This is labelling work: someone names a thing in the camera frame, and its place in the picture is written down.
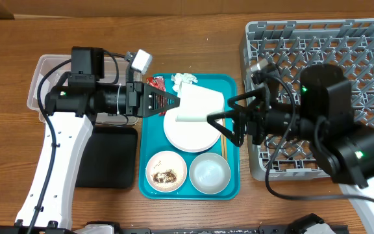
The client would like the white round plate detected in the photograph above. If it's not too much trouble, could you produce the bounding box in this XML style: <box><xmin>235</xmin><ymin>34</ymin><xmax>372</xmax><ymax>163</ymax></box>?
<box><xmin>163</xmin><ymin>108</ymin><xmax>221</xmax><ymax>153</ymax></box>

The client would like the small dish with food scraps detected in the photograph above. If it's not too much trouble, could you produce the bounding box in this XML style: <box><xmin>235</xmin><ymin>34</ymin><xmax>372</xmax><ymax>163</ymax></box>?
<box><xmin>145</xmin><ymin>151</ymin><xmax>188</xmax><ymax>193</ymax></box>

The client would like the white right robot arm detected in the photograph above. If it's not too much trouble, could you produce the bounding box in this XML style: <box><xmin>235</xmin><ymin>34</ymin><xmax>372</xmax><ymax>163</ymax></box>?
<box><xmin>207</xmin><ymin>61</ymin><xmax>374</xmax><ymax>233</ymax></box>

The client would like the crumpled white tissue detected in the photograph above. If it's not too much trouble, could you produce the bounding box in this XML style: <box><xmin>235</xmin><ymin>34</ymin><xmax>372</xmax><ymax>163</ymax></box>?
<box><xmin>171</xmin><ymin>73</ymin><xmax>198</xmax><ymax>92</ymax></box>

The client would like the white cup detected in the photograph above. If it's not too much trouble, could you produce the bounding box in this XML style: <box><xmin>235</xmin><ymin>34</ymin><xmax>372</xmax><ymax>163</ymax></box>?
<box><xmin>176</xmin><ymin>83</ymin><xmax>225</xmax><ymax>122</ymax></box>

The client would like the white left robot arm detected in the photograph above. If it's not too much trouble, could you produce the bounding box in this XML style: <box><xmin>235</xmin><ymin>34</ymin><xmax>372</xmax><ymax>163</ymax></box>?
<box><xmin>0</xmin><ymin>47</ymin><xmax>180</xmax><ymax>233</ymax></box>

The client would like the grey dishwasher rack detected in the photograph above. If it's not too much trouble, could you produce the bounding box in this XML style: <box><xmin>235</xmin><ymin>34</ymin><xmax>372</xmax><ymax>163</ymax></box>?
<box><xmin>239</xmin><ymin>18</ymin><xmax>374</xmax><ymax>181</ymax></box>

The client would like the black rectangular tray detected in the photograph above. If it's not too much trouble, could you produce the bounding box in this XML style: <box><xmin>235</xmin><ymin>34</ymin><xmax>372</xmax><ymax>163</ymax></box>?
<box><xmin>75</xmin><ymin>126</ymin><xmax>138</xmax><ymax>189</ymax></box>

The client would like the teal plastic tray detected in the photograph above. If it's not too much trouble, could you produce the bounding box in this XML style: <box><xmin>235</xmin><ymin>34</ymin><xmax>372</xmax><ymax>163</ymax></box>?
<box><xmin>138</xmin><ymin>73</ymin><xmax>240</xmax><ymax>200</ymax></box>

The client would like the clear plastic bin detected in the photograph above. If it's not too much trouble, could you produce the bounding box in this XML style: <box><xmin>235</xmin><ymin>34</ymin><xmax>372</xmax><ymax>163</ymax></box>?
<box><xmin>27</xmin><ymin>54</ymin><xmax>143</xmax><ymax>126</ymax></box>

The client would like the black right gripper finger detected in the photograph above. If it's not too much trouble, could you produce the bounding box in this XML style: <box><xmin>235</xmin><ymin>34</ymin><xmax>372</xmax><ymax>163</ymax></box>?
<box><xmin>206</xmin><ymin>109</ymin><xmax>249</xmax><ymax>148</ymax></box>
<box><xmin>228</xmin><ymin>86</ymin><xmax>265</xmax><ymax>111</ymax></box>

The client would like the right wooden chopstick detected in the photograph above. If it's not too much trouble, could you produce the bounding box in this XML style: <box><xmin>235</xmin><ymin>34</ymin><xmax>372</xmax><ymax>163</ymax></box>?
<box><xmin>221</xmin><ymin>134</ymin><xmax>228</xmax><ymax>161</ymax></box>

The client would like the red snack wrapper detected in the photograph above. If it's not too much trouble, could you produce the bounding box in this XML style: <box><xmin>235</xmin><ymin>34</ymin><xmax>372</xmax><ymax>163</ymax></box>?
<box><xmin>146</xmin><ymin>76</ymin><xmax>168</xmax><ymax>108</ymax></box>

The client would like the grey round bowl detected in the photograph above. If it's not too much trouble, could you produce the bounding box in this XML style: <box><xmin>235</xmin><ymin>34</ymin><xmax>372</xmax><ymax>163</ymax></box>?
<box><xmin>189</xmin><ymin>153</ymin><xmax>231</xmax><ymax>195</ymax></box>

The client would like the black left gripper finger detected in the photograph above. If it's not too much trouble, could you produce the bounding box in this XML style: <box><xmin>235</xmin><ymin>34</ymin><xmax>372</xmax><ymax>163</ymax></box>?
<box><xmin>144</xmin><ymin>84</ymin><xmax>180</xmax><ymax>101</ymax></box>
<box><xmin>142</xmin><ymin>99</ymin><xmax>180</xmax><ymax>117</ymax></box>

